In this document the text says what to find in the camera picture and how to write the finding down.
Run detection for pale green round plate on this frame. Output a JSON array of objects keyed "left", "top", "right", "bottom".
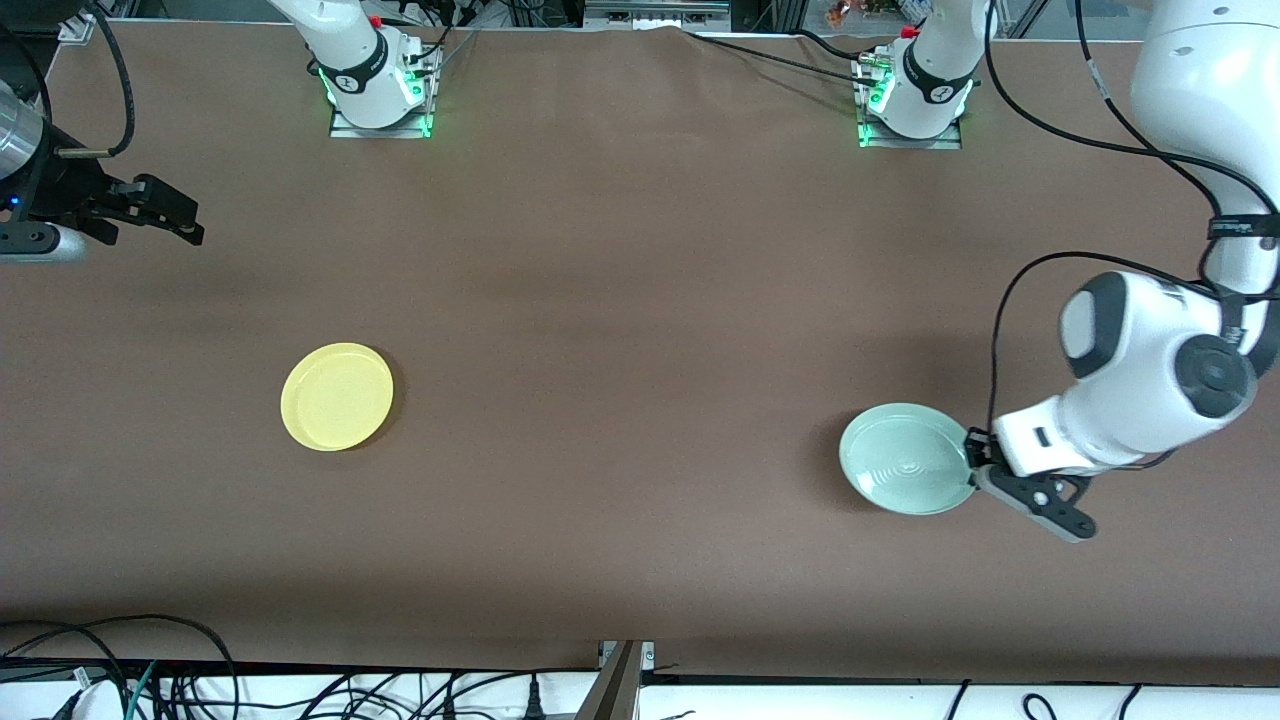
[{"left": 838, "top": 402, "right": 976, "bottom": 516}]

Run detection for silver metal box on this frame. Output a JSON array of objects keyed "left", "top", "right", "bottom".
[{"left": 585, "top": 0, "right": 731, "bottom": 31}]

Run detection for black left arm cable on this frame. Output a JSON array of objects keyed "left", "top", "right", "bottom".
[{"left": 983, "top": 0, "right": 1280, "bottom": 471}]

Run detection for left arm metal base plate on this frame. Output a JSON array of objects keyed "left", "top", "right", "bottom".
[{"left": 858, "top": 50, "right": 964, "bottom": 151}]

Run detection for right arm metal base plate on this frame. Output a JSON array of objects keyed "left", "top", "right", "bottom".
[{"left": 330, "top": 40, "right": 442, "bottom": 139}]

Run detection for aluminium corner frame bracket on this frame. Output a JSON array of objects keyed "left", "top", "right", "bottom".
[{"left": 58, "top": 0, "right": 113, "bottom": 46}]

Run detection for large black cable loop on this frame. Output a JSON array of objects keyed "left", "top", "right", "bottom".
[{"left": 0, "top": 614, "right": 239, "bottom": 720}]

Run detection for long black cable on table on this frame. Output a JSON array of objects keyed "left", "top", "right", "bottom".
[{"left": 685, "top": 28, "right": 891, "bottom": 86}]

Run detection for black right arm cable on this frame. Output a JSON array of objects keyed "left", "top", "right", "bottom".
[{"left": 50, "top": 0, "right": 136, "bottom": 159}]

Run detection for white board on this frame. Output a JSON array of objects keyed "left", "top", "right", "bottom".
[{"left": 0, "top": 670, "right": 1280, "bottom": 720}]

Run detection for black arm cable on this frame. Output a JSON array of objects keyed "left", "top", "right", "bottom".
[
  {"left": 983, "top": 0, "right": 1280, "bottom": 471},
  {"left": 50, "top": 0, "right": 136, "bottom": 159}
]

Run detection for yellow round plate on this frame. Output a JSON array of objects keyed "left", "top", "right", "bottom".
[{"left": 280, "top": 342, "right": 395, "bottom": 453}]

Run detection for teal cable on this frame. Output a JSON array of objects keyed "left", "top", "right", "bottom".
[{"left": 126, "top": 660, "right": 159, "bottom": 720}]

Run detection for brown table cover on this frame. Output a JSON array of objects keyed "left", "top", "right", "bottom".
[{"left": 0, "top": 20, "right": 1280, "bottom": 691}]

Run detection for short black cable on table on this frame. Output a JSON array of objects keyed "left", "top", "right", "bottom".
[{"left": 795, "top": 28, "right": 881, "bottom": 63}]

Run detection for aluminium profile bar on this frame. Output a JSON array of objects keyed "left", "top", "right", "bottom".
[{"left": 575, "top": 640, "right": 656, "bottom": 720}]

